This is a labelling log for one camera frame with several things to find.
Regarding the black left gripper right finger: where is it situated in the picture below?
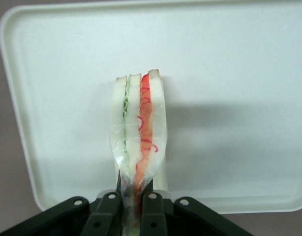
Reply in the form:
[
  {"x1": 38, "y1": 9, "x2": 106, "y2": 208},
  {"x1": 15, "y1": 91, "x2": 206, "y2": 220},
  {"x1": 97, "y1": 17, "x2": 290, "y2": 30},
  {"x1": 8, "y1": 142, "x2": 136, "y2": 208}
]
[{"x1": 140, "y1": 189, "x2": 254, "y2": 236}]

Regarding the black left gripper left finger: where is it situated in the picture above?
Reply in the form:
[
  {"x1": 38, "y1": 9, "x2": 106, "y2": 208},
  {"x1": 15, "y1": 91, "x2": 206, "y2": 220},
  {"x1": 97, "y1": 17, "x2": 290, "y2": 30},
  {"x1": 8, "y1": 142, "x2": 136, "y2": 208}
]
[{"x1": 0, "y1": 189, "x2": 123, "y2": 236}]

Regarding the plastic-wrapped triangle sandwich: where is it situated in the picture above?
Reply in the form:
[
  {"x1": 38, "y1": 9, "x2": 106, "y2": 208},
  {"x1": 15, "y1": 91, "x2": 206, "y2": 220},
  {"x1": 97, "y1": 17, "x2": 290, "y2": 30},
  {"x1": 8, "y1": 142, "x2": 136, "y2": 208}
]
[{"x1": 109, "y1": 69, "x2": 169, "y2": 236}]

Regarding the white plastic tray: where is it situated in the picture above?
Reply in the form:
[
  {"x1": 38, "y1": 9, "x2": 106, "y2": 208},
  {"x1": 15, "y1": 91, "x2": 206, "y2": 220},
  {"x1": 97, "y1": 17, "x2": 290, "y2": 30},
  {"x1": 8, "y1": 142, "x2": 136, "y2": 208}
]
[{"x1": 0, "y1": 4, "x2": 302, "y2": 214}]

